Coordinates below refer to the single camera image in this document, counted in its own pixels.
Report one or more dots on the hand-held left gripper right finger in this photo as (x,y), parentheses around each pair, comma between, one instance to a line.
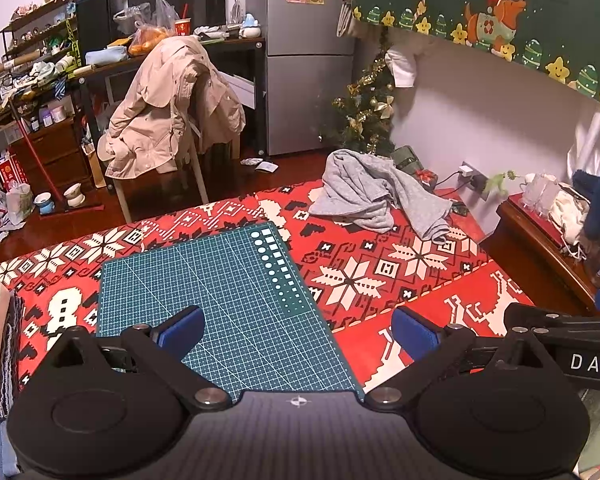
(412,332)

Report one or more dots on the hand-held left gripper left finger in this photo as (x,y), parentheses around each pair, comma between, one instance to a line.
(182,332)

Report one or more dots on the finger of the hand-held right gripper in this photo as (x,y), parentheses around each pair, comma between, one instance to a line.
(580,324)

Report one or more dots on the grey knit shirt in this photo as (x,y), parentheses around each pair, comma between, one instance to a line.
(365,185)

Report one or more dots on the green cutting mat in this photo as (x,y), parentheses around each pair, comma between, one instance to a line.
(230,285)

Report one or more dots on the red patterned blanket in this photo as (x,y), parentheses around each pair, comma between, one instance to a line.
(380,270)

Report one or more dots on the wooden nightstand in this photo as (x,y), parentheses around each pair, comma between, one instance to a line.
(530,240)

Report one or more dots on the cream cloth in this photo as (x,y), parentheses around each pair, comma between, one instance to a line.
(572,215)

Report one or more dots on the clear plastic organizer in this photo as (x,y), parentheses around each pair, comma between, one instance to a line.
(537,192)

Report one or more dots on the beige chair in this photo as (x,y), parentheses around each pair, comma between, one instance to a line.
(200,185)

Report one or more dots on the red gift box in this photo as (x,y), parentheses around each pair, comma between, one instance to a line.
(425,176)

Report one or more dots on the green plush toy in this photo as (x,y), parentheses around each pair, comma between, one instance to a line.
(499,182)

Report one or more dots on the folded dark grey cloth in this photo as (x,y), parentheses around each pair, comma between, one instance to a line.
(10,350)

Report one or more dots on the green camouflage bag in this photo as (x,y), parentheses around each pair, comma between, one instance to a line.
(407,157)

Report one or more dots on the white ceramic bowl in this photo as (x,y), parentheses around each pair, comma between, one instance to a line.
(74,195)

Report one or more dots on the crumpled white paper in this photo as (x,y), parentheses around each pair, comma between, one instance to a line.
(250,161)

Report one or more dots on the white paper card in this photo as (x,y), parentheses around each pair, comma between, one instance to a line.
(267,167)

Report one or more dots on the beige jacket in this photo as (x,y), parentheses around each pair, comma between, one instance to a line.
(155,110)

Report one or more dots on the small Christmas tree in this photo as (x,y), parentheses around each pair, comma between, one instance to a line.
(365,110)

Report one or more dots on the red carton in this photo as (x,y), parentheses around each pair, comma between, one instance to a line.
(12,172)

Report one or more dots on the white drawer unit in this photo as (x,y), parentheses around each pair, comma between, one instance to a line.
(242,91)

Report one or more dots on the silver refrigerator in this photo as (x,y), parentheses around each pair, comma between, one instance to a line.
(300,100)

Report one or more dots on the white hanging cloth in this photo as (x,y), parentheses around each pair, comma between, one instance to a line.
(400,67)

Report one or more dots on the light blue folded cloth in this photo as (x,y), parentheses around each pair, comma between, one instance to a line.
(105,55)

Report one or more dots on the plastic bag of oranges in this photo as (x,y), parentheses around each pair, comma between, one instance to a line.
(147,40)

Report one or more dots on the red paper cup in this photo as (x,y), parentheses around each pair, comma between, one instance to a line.
(182,26)

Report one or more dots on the blue white figurine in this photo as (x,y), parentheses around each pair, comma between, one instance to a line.
(251,25)

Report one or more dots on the black monitor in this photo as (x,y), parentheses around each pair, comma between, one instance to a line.
(200,0)

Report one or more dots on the cluttered shelf rack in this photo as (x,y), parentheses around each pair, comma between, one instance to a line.
(40,20)

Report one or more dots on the wall socket with charger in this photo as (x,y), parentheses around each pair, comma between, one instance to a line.
(469,172)

